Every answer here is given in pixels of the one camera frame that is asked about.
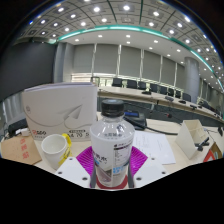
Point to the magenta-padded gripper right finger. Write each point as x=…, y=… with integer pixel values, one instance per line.
x=139, y=159

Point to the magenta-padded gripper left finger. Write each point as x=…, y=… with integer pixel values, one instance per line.
x=85, y=159

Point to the clear plastic water bottle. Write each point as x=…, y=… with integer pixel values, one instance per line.
x=111, y=140

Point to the white printed paper sheet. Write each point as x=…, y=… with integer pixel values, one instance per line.
x=153, y=146

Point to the black desk device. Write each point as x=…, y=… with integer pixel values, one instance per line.
x=135, y=118

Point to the small open white box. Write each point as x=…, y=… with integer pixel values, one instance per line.
x=188, y=136

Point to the white cardboard paper box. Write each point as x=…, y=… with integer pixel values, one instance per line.
x=56, y=110

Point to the small black tool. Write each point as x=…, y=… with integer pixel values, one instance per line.
x=202, y=144

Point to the long curved conference desk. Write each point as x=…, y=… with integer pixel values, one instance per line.
x=133, y=94

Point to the brown kraft paper envelope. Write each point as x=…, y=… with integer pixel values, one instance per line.
x=20, y=150

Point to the row of black office chairs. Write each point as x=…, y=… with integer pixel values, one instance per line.
x=131, y=84

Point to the flat black electronic device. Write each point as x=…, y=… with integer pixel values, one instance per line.
x=16, y=126

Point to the open brown and red carton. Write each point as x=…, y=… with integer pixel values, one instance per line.
x=215, y=154

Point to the small black handheld device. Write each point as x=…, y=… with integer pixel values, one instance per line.
x=220, y=131

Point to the group of ceiling lights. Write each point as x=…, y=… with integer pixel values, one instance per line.
x=126, y=7

